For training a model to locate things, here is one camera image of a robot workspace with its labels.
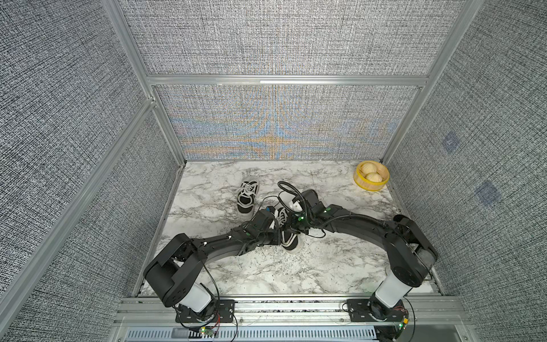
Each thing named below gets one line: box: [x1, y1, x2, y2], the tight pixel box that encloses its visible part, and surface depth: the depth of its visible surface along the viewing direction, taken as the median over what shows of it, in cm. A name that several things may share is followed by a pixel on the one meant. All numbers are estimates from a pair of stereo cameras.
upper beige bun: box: [361, 163, 378, 174], surface depth 112 cm
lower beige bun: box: [366, 172, 383, 183], surface depth 108 cm
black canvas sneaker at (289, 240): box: [274, 207, 299, 251], surface depth 84 cm
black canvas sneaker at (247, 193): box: [236, 178, 260, 215], surface depth 99 cm
